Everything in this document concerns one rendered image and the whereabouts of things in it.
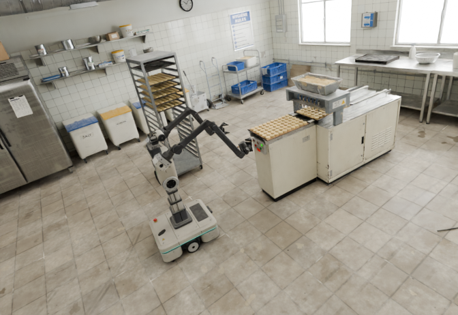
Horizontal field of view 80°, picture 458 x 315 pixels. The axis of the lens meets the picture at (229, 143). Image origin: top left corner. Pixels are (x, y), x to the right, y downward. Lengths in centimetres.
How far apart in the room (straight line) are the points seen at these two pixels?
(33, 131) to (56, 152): 48
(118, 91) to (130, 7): 168
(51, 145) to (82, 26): 228
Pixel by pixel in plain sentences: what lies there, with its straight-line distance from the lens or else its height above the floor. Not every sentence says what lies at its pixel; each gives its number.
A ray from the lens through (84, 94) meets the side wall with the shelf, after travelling 624.
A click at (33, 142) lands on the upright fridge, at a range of 545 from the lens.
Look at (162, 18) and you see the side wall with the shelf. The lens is 658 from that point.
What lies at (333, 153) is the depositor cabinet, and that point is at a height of 48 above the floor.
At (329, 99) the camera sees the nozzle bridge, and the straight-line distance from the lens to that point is 317.
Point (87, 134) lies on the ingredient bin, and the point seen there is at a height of 53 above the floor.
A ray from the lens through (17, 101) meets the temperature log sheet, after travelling 529.
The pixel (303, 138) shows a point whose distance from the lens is 334.
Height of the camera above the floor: 229
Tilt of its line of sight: 27 degrees down
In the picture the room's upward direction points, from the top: 10 degrees counter-clockwise
